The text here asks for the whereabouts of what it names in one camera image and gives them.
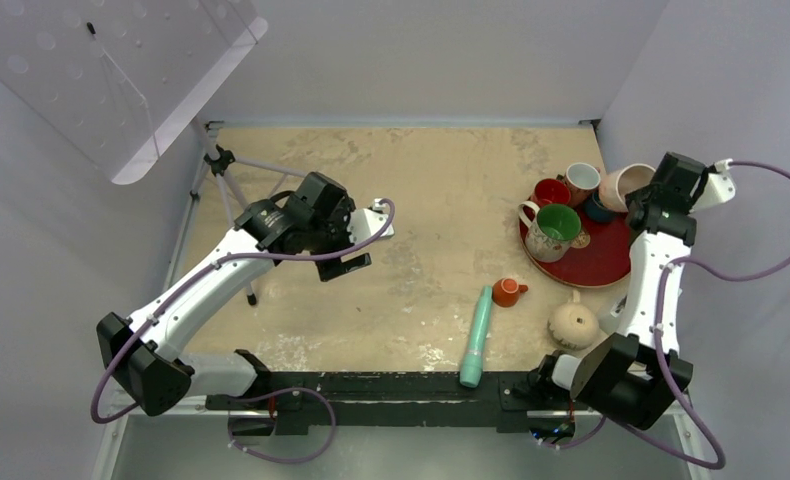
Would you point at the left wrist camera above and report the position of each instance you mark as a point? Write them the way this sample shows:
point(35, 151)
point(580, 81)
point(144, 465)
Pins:
point(365, 222)

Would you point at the large white cat mug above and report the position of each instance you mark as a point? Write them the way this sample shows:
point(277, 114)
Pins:
point(551, 229)

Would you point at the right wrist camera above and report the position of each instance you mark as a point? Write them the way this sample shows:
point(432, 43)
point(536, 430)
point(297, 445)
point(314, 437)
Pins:
point(719, 188)

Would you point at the teal pen tube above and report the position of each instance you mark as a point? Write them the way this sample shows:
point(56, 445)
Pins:
point(471, 367)

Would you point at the pink white mug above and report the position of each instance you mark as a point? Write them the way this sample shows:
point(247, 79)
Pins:
point(615, 186)

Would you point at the red glossy mug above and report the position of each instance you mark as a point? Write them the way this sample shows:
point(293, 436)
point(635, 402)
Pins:
point(550, 191)

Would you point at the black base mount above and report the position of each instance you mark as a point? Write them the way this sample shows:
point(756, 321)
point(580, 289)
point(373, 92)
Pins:
point(506, 401)

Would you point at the pink brown mug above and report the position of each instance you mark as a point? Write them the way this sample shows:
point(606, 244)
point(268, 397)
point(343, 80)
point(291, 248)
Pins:
point(581, 180)

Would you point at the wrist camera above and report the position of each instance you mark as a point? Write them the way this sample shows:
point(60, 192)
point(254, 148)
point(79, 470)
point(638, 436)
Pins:
point(719, 188)
point(365, 222)

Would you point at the red round tray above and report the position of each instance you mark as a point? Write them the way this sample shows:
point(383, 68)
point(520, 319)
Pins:
point(598, 258)

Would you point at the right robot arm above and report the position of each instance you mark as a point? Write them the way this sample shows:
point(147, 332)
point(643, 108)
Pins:
point(636, 373)

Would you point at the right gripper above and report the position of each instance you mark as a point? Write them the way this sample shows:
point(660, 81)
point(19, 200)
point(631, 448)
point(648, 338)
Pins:
point(632, 198)

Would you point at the aluminium frame rail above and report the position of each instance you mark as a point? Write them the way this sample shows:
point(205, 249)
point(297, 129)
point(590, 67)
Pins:
point(630, 379)

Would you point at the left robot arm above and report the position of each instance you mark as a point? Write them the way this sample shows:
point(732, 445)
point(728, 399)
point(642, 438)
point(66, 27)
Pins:
point(143, 352)

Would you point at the blue mug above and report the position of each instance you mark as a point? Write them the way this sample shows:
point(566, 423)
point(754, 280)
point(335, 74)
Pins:
point(596, 211)

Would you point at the clear acrylic panel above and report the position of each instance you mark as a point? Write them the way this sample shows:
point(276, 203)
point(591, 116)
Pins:
point(122, 80)

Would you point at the cream teapot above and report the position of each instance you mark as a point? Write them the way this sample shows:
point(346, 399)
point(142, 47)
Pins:
point(573, 325)

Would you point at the small orange cup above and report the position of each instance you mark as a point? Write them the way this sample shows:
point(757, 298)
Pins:
point(507, 291)

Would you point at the tripod stand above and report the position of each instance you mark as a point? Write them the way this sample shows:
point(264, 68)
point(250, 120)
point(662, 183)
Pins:
point(218, 162)

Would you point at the white box on wall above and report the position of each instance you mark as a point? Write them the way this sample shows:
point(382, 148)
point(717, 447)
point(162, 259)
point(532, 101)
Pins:
point(611, 316)

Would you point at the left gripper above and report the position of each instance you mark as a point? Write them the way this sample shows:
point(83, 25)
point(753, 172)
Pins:
point(332, 267)

